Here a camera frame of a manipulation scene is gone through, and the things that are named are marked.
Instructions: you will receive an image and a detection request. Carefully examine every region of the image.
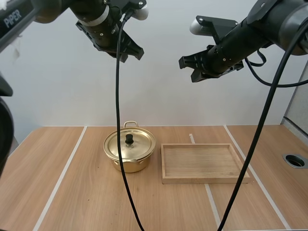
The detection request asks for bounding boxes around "gold lid with black knob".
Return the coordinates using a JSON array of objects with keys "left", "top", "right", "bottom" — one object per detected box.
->
[{"left": 103, "top": 128, "right": 156, "bottom": 163}]

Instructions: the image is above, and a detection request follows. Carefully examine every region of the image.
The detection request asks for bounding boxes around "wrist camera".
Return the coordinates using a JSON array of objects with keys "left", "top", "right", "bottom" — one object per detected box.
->
[
  {"left": 105, "top": 0, "right": 149, "bottom": 21},
  {"left": 189, "top": 15, "right": 239, "bottom": 44}
]

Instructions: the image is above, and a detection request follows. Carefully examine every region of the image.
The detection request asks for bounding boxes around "shallow wooden tray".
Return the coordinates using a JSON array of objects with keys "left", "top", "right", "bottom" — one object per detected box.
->
[{"left": 160, "top": 143, "right": 251, "bottom": 185}]

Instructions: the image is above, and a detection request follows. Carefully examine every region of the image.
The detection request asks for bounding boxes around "black cable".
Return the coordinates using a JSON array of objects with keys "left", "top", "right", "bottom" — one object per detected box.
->
[
  {"left": 216, "top": 23, "right": 308, "bottom": 231},
  {"left": 115, "top": 8, "right": 146, "bottom": 231},
  {"left": 244, "top": 49, "right": 308, "bottom": 88}
]

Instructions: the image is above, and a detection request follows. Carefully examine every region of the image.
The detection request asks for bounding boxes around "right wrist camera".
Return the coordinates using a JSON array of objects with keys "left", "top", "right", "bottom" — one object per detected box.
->
[{"left": 189, "top": 15, "right": 239, "bottom": 44}]

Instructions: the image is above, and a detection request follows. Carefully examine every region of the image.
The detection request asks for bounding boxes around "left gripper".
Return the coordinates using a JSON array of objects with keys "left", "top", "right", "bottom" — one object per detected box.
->
[{"left": 76, "top": 9, "right": 145, "bottom": 64}]

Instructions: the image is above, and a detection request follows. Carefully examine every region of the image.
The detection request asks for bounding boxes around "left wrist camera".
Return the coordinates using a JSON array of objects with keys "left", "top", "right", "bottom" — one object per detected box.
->
[{"left": 105, "top": 0, "right": 149, "bottom": 21}]

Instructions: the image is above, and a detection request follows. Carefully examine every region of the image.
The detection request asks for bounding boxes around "gold pot with two handles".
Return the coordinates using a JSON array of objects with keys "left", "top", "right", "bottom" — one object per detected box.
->
[{"left": 103, "top": 121, "right": 156, "bottom": 174}]

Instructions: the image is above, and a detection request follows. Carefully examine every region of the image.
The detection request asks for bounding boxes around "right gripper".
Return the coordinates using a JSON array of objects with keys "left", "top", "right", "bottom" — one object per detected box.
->
[{"left": 178, "top": 31, "right": 244, "bottom": 84}]

